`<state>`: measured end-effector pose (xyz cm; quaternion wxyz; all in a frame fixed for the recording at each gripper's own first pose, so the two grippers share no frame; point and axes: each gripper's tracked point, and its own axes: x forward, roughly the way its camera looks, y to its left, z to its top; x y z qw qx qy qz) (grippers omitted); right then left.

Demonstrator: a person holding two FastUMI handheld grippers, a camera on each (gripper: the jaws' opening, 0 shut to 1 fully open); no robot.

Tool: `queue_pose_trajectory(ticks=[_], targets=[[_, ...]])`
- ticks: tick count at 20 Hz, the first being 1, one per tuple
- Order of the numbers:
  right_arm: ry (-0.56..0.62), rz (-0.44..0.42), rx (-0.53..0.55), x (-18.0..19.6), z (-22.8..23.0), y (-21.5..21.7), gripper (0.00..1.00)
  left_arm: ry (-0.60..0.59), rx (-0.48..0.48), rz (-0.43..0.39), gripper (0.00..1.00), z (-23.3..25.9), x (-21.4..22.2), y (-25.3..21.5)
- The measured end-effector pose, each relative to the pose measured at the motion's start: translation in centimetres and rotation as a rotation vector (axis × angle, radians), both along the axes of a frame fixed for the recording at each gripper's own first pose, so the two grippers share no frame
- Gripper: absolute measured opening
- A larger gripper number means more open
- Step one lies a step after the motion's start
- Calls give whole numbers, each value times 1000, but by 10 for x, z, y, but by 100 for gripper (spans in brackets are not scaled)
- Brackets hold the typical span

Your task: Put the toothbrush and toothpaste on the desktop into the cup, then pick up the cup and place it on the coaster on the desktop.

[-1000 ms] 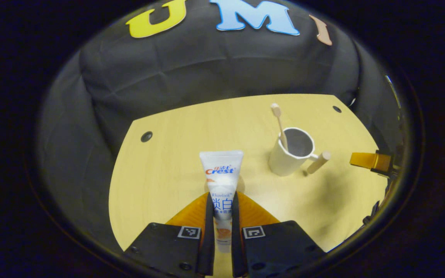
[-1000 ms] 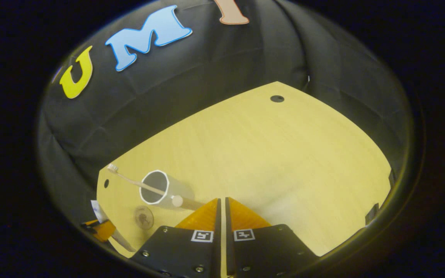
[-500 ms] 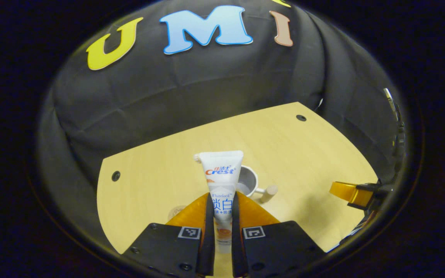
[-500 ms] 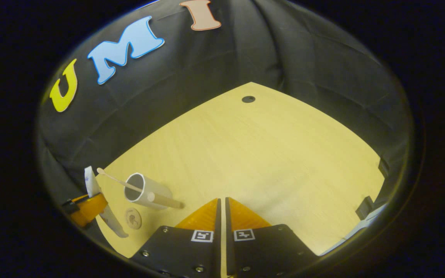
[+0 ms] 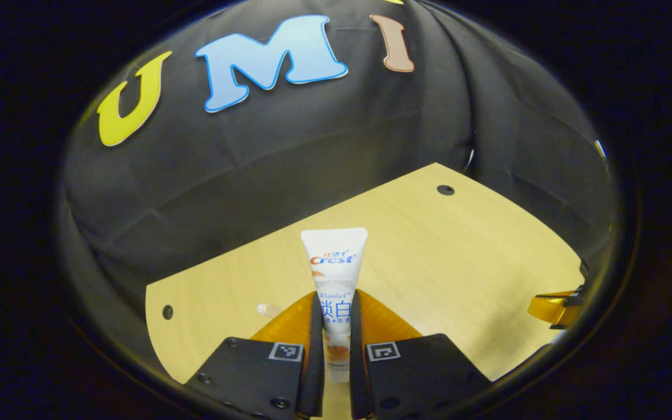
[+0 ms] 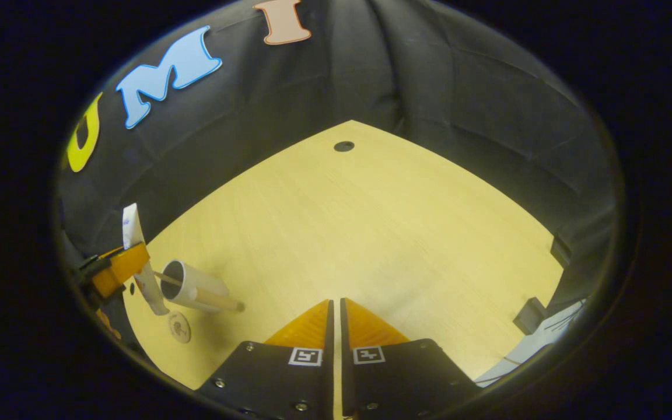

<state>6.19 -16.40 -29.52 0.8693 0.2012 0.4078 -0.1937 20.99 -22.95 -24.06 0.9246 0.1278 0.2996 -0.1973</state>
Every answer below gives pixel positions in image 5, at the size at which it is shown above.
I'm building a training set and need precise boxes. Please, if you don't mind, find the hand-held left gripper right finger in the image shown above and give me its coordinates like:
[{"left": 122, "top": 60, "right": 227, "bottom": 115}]
[{"left": 349, "top": 290, "right": 491, "bottom": 419}]

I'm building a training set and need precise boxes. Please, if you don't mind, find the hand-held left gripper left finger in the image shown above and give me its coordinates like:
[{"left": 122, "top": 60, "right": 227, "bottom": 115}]
[{"left": 184, "top": 290, "right": 325, "bottom": 419}]

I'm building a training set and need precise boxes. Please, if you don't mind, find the white toothpaste tube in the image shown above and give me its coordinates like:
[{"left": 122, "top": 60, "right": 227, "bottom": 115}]
[{"left": 301, "top": 227, "right": 368, "bottom": 383}]

